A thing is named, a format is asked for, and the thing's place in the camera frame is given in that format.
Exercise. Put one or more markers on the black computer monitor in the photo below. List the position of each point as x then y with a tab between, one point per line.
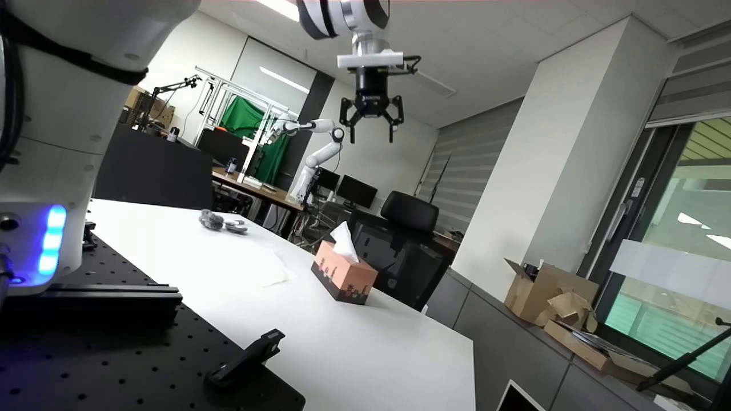
326	178
356	193

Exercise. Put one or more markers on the black tripod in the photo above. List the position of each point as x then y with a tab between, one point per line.
686	359

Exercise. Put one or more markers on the black partition panel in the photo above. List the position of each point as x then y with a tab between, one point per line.
152	172

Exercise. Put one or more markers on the white frosted window strip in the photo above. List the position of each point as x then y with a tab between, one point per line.
670	271

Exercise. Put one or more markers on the flat cardboard piece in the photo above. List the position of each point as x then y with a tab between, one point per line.
586	345

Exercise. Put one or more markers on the leaning ladder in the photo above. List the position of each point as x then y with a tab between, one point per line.
433	178

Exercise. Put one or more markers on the black office chair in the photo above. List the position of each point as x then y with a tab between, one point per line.
403	243

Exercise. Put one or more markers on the gray metal scrubber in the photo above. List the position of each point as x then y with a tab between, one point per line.
211	219

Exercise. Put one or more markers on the gray window blind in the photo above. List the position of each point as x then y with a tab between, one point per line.
698	83

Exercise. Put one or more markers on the white wipe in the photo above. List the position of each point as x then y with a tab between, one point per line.
343	243

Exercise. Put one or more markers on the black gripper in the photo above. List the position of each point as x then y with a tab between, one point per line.
372	92

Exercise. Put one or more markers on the ceiling light panel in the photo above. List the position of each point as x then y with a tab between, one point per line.
280	8

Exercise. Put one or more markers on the stacked brown cardboard boxes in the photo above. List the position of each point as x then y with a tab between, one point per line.
156	108

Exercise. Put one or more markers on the gray roller blind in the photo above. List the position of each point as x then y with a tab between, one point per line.
471	167

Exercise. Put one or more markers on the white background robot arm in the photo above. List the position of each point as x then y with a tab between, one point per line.
321	156

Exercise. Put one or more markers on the black clamp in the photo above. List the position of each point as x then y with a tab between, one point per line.
243	357

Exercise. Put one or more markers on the pink brown tissue box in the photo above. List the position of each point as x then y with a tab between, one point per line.
343	277

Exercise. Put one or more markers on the black metal rail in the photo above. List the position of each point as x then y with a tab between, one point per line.
91	304

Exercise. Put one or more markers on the green cloth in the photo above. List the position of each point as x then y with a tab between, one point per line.
248	118

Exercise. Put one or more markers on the gray low cabinet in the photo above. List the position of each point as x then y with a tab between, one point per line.
503	349

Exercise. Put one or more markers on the open cardboard box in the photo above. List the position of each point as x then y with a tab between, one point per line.
545	293

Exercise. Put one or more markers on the white metal rack frame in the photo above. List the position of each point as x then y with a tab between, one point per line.
217	83

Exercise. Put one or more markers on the black perforated breadboard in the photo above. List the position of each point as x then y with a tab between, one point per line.
91	366

